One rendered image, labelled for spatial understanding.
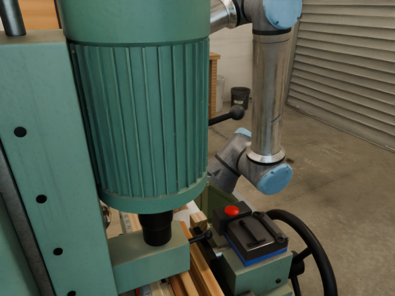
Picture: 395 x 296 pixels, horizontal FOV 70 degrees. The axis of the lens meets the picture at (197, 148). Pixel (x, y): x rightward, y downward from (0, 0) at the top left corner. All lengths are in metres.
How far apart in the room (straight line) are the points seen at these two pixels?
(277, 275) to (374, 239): 1.70
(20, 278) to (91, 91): 0.23
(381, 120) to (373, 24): 0.99
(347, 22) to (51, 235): 3.71
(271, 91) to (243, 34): 3.50
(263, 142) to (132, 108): 0.78
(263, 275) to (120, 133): 0.42
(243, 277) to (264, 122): 0.57
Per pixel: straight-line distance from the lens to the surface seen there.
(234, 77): 4.48
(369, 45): 3.67
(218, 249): 0.62
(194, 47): 0.33
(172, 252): 0.53
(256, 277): 0.63
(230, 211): 0.62
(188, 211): 0.80
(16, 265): 0.39
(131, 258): 0.52
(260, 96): 0.98
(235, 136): 1.27
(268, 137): 1.04
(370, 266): 2.12
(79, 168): 0.36
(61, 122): 0.33
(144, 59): 0.31
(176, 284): 0.59
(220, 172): 1.24
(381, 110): 3.61
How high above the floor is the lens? 1.42
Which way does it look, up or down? 28 degrees down
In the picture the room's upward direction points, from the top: straight up
